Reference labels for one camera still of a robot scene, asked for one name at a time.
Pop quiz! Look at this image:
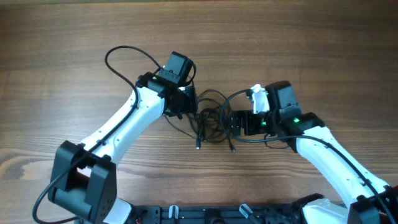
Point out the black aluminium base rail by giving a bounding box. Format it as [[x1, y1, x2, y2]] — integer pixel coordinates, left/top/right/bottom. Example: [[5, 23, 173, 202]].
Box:
[[129, 203, 352, 224]]

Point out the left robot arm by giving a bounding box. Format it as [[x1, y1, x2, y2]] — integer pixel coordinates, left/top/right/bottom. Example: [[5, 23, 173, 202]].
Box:
[[45, 52, 197, 223]]

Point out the thin black USB cable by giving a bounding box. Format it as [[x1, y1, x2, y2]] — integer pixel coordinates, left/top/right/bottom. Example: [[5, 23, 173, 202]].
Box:
[[164, 81, 224, 151]]

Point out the left camera cable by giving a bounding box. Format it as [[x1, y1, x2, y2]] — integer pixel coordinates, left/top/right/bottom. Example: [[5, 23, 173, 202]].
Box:
[[32, 45, 162, 224]]

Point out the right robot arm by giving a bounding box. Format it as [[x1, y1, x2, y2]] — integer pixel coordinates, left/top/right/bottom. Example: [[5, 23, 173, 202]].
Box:
[[220, 81, 397, 223]]

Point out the camera cable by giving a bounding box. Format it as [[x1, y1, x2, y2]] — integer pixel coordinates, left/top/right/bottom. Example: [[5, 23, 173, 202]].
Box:
[[32, 45, 162, 224], [219, 89, 392, 224]]

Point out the right camera cable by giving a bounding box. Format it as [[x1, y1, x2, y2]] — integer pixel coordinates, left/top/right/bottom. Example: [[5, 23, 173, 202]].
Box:
[[219, 89, 392, 224]]

